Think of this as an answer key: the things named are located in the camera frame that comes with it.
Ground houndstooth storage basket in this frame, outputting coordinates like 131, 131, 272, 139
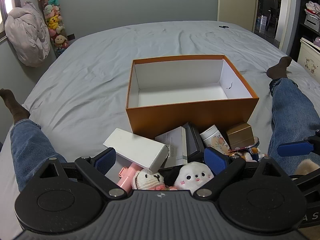
304, 14, 320, 33

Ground person's leg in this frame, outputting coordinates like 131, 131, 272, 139
266, 56, 320, 175
0, 88, 68, 193

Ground orange cardboard box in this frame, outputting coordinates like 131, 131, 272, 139
125, 54, 260, 140

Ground bundled pale pink duvet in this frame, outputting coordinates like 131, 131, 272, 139
4, 1, 52, 67

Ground black wardrobe shelf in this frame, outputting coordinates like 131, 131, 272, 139
290, 0, 320, 63

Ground window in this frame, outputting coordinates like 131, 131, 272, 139
0, 0, 22, 40

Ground gold box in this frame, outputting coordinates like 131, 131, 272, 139
226, 122, 255, 150

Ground white flower print tin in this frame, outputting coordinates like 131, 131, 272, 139
199, 124, 230, 155

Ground small calico cat toy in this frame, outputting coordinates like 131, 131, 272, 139
229, 148, 253, 162

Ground white printed carton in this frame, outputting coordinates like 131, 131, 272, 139
154, 126, 188, 168

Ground white crochet bear doll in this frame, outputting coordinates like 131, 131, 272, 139
131, 169, 167, 190

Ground folded pink white clothes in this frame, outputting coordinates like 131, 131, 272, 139
304, 0, 320, 18

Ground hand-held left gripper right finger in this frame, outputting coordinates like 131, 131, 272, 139
194, 147, 292, 200

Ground person's left leg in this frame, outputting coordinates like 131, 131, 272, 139
0, 88, 68, 193

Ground cream door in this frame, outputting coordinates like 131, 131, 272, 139
217, 0, 260, 32

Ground dark grey box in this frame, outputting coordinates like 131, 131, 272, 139
182, 122, 206, 162

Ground person's right leg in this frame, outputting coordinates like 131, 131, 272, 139
266, 56, 320, 175

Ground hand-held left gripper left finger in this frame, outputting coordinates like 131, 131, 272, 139
37, 147, 127, 200

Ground beige furry plush toy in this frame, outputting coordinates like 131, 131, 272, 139
295, 159, 320, 177

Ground clear tube of plush toys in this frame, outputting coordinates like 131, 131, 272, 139
37, 0, 69, 55

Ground long white box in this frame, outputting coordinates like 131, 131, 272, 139
103, 128, 169, 172

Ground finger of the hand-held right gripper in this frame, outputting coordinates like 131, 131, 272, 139
277, 129, 320, 157

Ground pink stick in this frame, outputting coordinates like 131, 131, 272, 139
116, 162, 139, 189

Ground white plush toy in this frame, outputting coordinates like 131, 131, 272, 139
173, 162, 215, 190

